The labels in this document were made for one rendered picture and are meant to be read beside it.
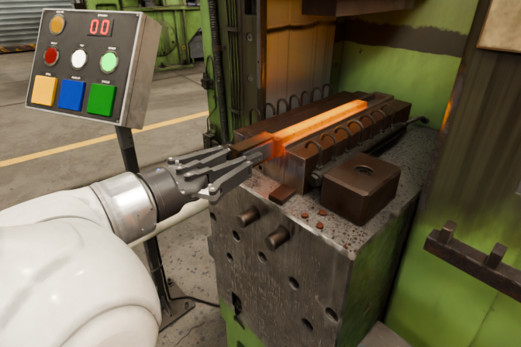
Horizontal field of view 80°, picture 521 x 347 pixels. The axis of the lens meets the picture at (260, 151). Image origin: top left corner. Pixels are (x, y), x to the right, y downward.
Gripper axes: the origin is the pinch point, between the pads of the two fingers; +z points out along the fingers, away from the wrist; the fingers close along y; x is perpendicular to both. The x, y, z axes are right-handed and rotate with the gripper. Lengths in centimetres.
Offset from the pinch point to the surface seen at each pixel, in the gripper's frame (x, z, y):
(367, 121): -0.4, 27.9, 6.1
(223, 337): -100, 8, -29
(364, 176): -1.7, 9.4, 16.5
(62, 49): 11, -12, -62
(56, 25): 17, -11, -65
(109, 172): -100, 21, -188
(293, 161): -2.0, 5.2, 4.9
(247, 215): -11.5, -3.3, 1.8
